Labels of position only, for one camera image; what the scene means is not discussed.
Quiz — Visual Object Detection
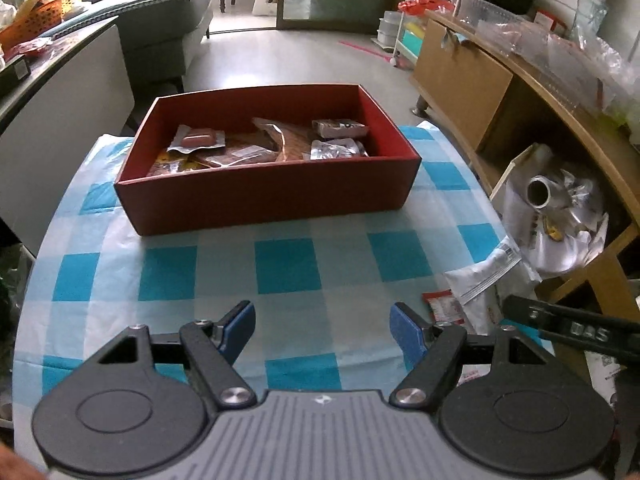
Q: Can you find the red cardboard box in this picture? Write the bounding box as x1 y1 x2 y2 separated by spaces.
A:
114 83 422 237

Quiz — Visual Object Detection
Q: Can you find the metal can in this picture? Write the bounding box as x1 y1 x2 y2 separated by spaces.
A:
525 174 568 211

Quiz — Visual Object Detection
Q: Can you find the orange plastic basket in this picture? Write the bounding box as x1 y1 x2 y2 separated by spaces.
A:
0 0 85 52

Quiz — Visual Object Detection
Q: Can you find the white storage trolley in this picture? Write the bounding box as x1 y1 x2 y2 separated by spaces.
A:
376 0 473 70

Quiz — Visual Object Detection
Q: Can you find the brown white snack packet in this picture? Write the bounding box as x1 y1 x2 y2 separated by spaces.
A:
311 118 370 139

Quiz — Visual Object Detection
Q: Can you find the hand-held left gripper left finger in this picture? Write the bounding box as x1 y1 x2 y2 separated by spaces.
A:
95 301 257 409

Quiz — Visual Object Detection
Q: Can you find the clear sausage packet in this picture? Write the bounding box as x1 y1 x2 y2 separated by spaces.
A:
166 125 227 154

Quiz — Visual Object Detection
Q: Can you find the wooden sideboard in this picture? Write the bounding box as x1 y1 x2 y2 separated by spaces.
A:
410 9 640 331

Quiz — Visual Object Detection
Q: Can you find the pink stick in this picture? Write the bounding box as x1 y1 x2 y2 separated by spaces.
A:
339 40 398 65

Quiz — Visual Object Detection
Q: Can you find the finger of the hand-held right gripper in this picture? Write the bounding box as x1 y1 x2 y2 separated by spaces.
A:
501 294 640 362

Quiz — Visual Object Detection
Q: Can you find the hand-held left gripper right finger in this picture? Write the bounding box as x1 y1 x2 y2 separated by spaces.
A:
389 302 557 409

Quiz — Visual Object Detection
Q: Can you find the grey cabinet panel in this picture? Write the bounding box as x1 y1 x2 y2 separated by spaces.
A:
0 16 137 257

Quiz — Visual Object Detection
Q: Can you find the white mailing bag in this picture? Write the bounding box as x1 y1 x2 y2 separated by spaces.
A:
444 234 545 337

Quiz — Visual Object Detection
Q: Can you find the blue checked tablecloth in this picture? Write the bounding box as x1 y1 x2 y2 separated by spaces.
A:
10 120 556 466

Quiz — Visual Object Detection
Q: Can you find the grey green sofa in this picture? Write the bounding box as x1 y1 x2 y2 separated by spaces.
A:
75 0 217 88

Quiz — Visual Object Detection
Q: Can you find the flat brown snack packet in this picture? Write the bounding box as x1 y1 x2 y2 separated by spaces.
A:
192 144 280 169

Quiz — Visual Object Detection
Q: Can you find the silver snack packet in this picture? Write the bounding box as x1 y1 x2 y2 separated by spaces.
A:
309 137 370 161

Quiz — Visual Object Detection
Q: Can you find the red white small packet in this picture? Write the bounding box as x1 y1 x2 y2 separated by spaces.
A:
421 291 468 325

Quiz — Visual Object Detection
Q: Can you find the pile of clear plastic packaging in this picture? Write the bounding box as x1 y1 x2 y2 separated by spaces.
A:
452 0 640 128

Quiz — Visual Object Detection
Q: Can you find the yellow snack packet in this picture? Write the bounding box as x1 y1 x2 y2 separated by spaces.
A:
146 151 195 177

